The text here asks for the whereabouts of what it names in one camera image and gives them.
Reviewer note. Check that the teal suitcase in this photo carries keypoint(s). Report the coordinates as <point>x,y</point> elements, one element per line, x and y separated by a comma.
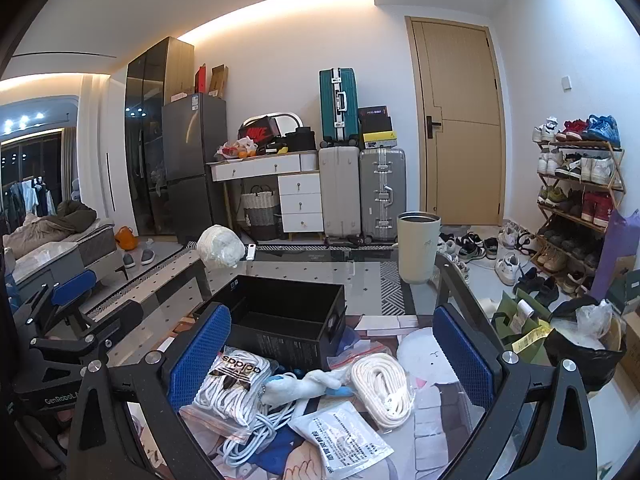
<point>339,105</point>

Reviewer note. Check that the beige suitcase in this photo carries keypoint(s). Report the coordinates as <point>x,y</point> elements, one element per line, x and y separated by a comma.
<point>339,190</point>

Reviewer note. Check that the small white device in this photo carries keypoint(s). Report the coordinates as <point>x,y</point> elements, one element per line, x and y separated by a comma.
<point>250,251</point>

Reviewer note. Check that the bag of snacks and oranges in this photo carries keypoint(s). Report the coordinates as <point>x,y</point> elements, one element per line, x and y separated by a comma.
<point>235,150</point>

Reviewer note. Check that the white and blue plush toy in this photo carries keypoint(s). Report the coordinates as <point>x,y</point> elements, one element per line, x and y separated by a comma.
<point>300,387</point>

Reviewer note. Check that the packet of plastic forks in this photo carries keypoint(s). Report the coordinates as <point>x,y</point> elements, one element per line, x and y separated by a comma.
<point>225,390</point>

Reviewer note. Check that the scattered shoes group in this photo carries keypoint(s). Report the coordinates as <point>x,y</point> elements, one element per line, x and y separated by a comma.
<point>507,265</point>

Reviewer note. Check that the white green printed packet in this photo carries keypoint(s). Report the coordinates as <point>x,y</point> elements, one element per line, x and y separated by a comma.
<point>345,445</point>

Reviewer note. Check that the wooden shoe rack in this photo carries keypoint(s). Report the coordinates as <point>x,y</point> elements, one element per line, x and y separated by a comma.
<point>612,152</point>

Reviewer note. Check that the black trash bag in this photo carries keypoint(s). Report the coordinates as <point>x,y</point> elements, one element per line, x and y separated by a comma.
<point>580,360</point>

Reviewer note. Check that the wall light switch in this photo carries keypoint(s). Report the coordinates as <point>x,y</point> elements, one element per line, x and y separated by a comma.
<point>566,83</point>

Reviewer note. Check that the silver suitcase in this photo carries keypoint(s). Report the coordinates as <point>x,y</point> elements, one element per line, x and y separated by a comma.
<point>382,195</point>

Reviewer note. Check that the geometric patterned rug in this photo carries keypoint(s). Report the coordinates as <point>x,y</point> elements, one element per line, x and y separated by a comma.
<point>392,295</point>

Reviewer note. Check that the black storage box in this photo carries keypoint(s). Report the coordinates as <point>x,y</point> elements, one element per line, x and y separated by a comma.
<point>280,350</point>

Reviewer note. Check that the dark glass cabinet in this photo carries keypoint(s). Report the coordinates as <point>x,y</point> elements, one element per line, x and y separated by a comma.
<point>145,135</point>

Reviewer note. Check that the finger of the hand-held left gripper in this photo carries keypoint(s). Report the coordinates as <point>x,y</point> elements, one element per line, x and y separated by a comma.
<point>75,287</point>
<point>117,317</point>

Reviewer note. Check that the wooden door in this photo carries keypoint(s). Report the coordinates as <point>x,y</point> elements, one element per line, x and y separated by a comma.
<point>460,125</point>

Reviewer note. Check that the grey slipper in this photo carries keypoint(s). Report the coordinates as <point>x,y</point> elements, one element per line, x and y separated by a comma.
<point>129,260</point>
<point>148,256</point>

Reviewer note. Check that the yellow and black carton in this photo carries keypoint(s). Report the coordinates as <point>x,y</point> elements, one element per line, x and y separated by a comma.
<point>380,139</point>

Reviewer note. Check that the orange bag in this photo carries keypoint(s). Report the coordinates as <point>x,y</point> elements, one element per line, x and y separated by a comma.
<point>125,239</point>

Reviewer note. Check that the red flat carton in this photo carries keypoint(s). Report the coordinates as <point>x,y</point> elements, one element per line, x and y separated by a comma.
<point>200,80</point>

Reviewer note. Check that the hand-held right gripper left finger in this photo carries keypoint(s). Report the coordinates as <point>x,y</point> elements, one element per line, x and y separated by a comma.
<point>200,355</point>

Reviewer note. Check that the grey refrigerator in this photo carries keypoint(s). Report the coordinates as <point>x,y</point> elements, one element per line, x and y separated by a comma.
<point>192,160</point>

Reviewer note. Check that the woven laundry basket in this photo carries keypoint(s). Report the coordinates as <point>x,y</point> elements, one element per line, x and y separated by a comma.
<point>260,210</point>

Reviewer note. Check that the printed desk mat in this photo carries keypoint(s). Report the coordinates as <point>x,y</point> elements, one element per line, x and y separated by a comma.
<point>430,410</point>

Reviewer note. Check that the white desk with drawers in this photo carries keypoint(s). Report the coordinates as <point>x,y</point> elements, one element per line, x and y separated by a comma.
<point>300,192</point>

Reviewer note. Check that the hanging clothes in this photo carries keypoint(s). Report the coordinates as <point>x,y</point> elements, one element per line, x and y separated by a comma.
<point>30,200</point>

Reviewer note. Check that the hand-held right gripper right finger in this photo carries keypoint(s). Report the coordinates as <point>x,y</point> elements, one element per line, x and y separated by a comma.
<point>462,360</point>

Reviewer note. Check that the brown cardboard carton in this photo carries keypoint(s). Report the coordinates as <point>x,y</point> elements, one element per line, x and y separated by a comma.
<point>219,81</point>

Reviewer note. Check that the pile of clothes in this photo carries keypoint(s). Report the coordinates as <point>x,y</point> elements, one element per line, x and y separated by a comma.
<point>50,227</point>

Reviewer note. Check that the crumpled white plastic bag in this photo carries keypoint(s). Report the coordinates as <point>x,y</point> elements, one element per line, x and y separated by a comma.
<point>220,245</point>

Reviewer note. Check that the bed mattress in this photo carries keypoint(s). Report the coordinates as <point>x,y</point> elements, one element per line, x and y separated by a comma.
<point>75,255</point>

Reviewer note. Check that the red shoe box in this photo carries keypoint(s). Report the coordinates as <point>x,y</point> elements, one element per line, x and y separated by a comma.
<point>257,132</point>

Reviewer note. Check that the purple bag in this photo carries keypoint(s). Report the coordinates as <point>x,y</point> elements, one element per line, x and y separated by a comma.
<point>612,255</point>

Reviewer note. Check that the white oval mirror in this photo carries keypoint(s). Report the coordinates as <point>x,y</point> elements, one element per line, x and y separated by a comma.
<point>292,119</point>

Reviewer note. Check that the green paper bag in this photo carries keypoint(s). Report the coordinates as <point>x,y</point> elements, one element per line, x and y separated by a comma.
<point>510,312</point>

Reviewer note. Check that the cardboard box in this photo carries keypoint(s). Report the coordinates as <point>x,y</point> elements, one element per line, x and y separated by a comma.
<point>627,285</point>

